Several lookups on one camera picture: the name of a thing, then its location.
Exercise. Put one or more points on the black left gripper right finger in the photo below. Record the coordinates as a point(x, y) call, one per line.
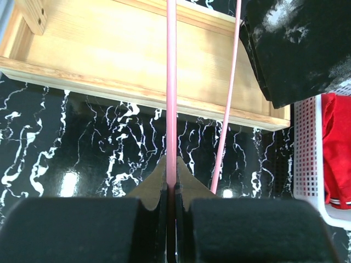
point(214, 229)

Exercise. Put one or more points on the wooden clothes rack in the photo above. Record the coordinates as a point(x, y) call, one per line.
point(117, 50)

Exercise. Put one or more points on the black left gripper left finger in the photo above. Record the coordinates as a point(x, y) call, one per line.
point(86, 229)

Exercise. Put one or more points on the black white patterned trousers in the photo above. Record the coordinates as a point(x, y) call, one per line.
point(298, 49)

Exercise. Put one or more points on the pink wire hanger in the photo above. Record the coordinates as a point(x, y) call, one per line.
point(171, 97)

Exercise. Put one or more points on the white plastic basket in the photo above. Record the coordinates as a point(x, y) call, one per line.
point(308, 168)

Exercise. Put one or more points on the red trousers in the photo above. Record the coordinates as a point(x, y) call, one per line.
point(336, 149)

